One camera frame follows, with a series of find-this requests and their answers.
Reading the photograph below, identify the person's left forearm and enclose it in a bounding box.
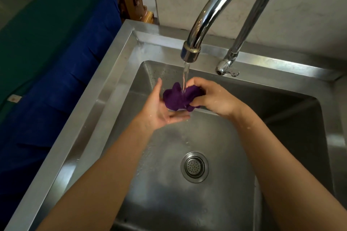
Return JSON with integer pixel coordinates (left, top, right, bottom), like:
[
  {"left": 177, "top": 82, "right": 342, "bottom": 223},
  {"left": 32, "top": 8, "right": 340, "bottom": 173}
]
[{"left": 36, "top": 120, "right": 155, "bottom": 231}]

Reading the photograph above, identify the chrome gooseneck faucet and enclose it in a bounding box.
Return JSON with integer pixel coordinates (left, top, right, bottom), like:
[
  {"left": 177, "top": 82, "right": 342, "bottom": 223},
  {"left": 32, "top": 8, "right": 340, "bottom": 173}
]
[{"left": 181, "top": 0, "right": 282, "bottom": 77}]

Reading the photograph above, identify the green fabric cover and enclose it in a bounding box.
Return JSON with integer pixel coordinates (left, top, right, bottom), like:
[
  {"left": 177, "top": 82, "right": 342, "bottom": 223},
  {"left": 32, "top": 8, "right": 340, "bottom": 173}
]
[{"left": 0, "top": 0, "right": 111, "bottom": 121}]

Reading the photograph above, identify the person's right forearm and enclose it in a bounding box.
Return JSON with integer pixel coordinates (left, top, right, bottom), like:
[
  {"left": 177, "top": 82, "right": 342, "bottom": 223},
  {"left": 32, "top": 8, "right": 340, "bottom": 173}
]
[{"left": 230, "top": 102, "right": 347, "bottom": 231}]

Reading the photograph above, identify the blue fabric cover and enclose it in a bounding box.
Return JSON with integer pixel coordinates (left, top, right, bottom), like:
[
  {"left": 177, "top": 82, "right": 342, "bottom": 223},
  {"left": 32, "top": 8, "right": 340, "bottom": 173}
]
[{"left": 0, "top": 0, "right": 123, "bottom": 229}]

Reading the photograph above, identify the person's right hand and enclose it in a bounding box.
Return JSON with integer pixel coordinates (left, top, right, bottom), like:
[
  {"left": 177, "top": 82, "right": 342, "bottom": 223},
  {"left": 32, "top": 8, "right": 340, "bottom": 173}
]
[{"left": 186, "top": 77, "right": 246, "bottom": 121}]

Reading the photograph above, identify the metal sink drain strainer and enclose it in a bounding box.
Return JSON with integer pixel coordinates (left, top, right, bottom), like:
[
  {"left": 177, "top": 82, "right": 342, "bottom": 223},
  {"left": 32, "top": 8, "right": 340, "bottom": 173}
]
[{"left": 181, "top": 151, "right": 210, "bottom": 184}]

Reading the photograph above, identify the person's left hand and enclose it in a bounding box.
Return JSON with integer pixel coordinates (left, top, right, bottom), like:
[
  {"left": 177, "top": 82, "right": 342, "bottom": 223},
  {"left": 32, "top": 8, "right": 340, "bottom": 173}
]
[{"left": 135, "top": 78, "right": 191, "bottom": 132}]

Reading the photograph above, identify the stainless steel sink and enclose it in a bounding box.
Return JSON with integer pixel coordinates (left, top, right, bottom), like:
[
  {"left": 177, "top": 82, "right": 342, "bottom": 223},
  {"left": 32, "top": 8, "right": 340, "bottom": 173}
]
[{"left": 5, "top": 19, "right": 347, "bottom": 231}]

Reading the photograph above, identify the purple cloth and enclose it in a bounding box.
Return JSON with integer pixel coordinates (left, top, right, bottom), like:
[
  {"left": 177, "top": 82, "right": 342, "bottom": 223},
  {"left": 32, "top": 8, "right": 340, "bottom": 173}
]
[{"left": 163, "top": 82, "right": 205, "bottom": 112}]

